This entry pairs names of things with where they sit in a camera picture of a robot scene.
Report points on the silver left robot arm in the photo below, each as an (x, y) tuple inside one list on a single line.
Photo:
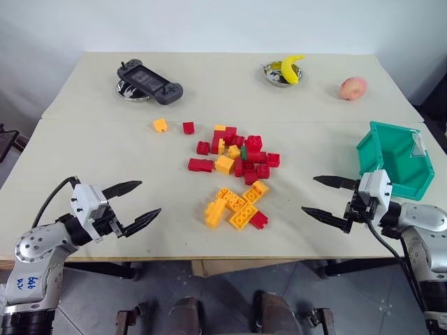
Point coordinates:
[(38, 244)]

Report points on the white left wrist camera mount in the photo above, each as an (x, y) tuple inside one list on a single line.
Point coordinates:
[(85, 200)]

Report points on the green plastic bin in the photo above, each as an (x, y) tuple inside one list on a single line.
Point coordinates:
[(405, 171)]

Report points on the cardboard box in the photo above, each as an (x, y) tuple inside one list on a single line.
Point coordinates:
[(227, 268)]

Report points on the silver metal bowl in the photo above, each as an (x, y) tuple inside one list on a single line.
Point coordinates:
[(274, 76), (131, 95)]

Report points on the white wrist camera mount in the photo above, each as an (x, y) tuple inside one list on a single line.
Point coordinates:
[(375, 181), (85, 200)]

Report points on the dark rounded shape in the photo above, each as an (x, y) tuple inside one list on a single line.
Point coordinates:
[(186, 317), (276, 314)]

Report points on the clear plastic label holder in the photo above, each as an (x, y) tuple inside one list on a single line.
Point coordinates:
[(418, 146)]

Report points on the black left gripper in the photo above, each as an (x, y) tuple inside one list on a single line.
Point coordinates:
[(108, 225)]

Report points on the yellow banana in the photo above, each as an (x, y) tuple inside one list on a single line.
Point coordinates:
[(289, 71)]

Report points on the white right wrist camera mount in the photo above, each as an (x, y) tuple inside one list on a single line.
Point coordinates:
[(375, 181)]

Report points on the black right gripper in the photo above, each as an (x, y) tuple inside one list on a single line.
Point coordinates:
[(361, 209)]

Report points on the brown black bracket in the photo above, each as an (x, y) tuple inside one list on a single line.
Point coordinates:
[(131, 319), (321, 319)]

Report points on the black table frame bar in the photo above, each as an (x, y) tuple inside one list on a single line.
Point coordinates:
[(352, 268), (104, 269)]

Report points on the red toy brick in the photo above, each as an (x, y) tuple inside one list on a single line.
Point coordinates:
[(200, 165)]

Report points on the green toy brick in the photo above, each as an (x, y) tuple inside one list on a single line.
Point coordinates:
[(244, 153)]

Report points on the pink peach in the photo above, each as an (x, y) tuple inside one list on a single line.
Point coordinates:
[(353, 88)]

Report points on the dark grey handheld game console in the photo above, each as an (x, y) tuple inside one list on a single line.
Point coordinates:
[(148, 80)]

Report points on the black equipment beside table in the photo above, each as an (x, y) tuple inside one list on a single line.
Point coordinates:
[(7, 141)]

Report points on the yellow building block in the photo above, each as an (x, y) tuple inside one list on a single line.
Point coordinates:
[(213, 214), (160, 125), (230, 199), (256, 192), (234, 151), (224, 165), (220, 128), (243, 216), (222, 146)]

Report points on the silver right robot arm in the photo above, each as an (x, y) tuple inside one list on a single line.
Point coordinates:
[(422, 227)]

